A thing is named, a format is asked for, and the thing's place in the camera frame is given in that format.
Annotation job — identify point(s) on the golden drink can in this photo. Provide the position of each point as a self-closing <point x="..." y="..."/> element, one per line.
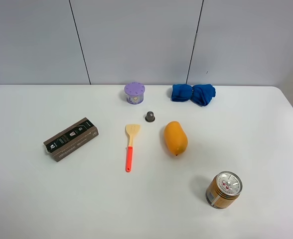
<point x="224" y="189"/>

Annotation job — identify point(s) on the purple lidded round container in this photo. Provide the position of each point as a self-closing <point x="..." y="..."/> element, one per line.
<point x="134" y="92"/>

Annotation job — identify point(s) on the blue rolled cloth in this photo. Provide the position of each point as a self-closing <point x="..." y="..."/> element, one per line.
<point x="199" y="94"/>

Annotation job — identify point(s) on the brown coffee capsule box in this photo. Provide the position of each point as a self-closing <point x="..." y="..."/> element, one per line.
<point x="70" y="139"/>

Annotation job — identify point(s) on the dark coffee capsule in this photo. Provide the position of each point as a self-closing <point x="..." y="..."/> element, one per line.
<point x="150" y="117"/>

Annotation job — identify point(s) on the spatula with red handle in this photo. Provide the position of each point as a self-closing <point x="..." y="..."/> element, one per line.
<point x="131" y="130"/>

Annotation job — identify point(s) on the orange mango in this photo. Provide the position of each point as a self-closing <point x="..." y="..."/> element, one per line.
<point x="175" y="138"/>

